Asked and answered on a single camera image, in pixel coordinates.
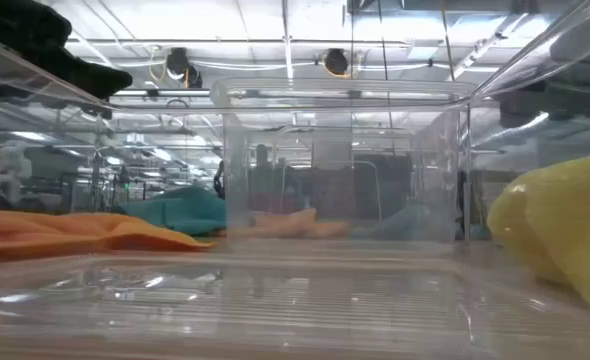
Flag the white machine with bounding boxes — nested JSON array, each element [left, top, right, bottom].
[[0, 144, 29, 201]]

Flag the blue microfiber towel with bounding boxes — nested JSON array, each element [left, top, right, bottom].
[[117, 184, 227, 237], [352, 202, 459, 241]]

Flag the yellow microfiber towel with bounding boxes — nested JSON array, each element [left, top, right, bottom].
[[487, 149, 590, 321]]

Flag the silver ventilation duct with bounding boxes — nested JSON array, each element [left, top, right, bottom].
[[467, 112, 551, 150]]

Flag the dark room partition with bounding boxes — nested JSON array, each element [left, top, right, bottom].
[[247, 152, 414, 221]]

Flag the orange microfiber towel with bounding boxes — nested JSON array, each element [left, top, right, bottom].
[[219, 207, 351, 240], [0, 208, 214, 265]]

